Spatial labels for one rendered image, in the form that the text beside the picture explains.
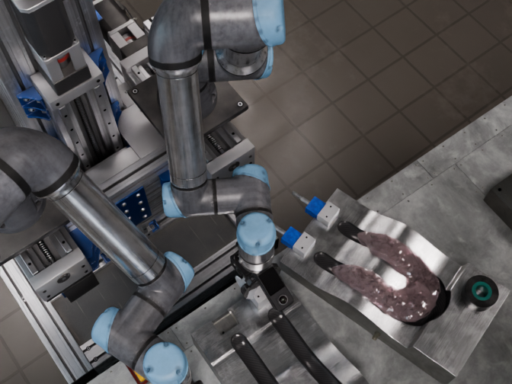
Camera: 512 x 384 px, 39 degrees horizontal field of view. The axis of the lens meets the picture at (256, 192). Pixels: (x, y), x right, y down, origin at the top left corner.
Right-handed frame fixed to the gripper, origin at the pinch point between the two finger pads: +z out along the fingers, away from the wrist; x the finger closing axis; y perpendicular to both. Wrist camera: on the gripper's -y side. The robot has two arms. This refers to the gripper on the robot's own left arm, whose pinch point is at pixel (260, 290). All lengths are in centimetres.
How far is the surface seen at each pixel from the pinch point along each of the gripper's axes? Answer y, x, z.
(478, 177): -5, -71, 14
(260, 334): -7.6, 5.7, 4.4
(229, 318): 0.6, 8.9, 6.9
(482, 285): -30, -43, -1
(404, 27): 85, -142, 97
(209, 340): -1.7, 16.1, 4.1
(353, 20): 101, -125, 97
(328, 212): 8.3, -27.4, 5.7
